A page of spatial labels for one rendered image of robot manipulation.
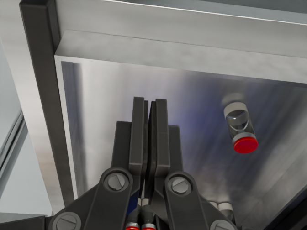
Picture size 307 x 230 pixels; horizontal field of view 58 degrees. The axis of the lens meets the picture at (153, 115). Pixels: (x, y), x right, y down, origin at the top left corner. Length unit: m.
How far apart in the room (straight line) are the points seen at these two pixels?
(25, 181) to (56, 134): 2.02
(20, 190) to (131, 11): 2.27
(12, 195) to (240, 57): 2.39
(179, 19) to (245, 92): 0.09
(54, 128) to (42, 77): 0.06
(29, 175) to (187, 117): 1.97
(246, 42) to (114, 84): 0.12
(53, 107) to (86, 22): 0.08
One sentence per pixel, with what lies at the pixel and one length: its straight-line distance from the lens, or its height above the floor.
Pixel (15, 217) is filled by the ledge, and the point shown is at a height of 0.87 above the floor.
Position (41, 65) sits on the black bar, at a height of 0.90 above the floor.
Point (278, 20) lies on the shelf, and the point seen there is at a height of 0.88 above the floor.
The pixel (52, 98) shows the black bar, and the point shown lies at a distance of 0.25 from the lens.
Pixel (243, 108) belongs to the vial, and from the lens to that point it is 0.27.
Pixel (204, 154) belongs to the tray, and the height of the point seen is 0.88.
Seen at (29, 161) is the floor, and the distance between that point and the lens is 2.05.
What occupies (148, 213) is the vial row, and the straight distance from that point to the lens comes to 0.40.
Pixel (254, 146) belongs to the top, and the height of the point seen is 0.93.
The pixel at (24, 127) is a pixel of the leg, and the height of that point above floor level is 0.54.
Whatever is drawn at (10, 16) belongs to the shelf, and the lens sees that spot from 0.24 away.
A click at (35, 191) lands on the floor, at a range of 2.40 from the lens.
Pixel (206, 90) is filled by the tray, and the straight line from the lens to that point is 0.26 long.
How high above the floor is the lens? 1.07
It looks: 44 degrees down
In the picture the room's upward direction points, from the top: 180 degrees clockwise
